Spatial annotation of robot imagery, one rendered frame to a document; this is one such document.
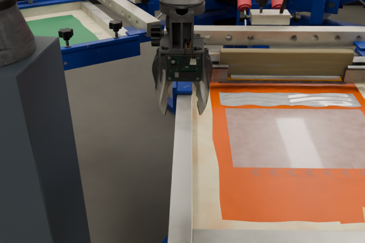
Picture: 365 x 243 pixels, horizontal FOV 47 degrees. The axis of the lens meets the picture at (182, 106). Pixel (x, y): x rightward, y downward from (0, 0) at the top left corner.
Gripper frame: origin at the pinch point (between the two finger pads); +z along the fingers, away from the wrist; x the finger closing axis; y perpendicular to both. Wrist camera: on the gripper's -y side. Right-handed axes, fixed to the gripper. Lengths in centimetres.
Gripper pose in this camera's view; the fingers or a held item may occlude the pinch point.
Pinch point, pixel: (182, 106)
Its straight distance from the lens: 76.4
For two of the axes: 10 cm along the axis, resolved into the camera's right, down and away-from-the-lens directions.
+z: 0.0, 8.7, 5.0
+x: 10.0, 0.1, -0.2
